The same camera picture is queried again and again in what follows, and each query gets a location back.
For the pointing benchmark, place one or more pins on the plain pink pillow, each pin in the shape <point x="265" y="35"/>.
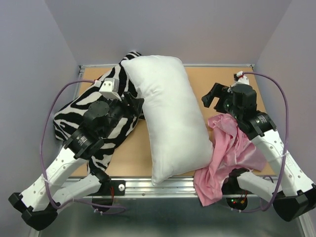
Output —
<point x="208" y="186"/>

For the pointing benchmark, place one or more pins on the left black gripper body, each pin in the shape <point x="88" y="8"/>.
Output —
<point x="118" y="111"/>

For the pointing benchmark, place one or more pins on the white pillow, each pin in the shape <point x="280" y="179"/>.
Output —
<point x="179" y="139"/>

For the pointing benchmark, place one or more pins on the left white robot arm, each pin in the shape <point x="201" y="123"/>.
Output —
<point x="40" y="203"/>

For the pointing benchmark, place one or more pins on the pink satin rose pillowcase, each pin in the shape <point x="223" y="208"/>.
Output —
<point x="232" y="148"/>

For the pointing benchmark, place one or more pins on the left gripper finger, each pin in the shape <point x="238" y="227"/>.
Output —
<point x="129" y="100"/>
<point x="137" y="105"/>

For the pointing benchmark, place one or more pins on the aluminium frame rail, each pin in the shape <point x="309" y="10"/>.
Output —
<point x="179" y="187"/>

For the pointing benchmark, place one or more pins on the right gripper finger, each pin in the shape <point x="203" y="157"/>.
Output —
<point x="219" y="89"/>
<point x="207" y="100"/>

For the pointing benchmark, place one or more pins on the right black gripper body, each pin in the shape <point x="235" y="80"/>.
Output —
<point x="228" y="106"/>

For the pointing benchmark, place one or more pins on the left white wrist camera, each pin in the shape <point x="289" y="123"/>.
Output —
<point x="109" y="88"/>

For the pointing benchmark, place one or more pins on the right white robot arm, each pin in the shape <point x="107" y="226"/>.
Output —
<point x="294" y="194"/>

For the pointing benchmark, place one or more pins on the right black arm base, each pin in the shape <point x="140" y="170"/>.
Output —
<point x="235" y="192"/>

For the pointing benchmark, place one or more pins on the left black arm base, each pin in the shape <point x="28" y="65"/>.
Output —
<point x="113" y="187"/>

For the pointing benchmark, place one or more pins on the zebra striped pillow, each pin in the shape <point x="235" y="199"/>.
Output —
<point x="70" y="117"/>

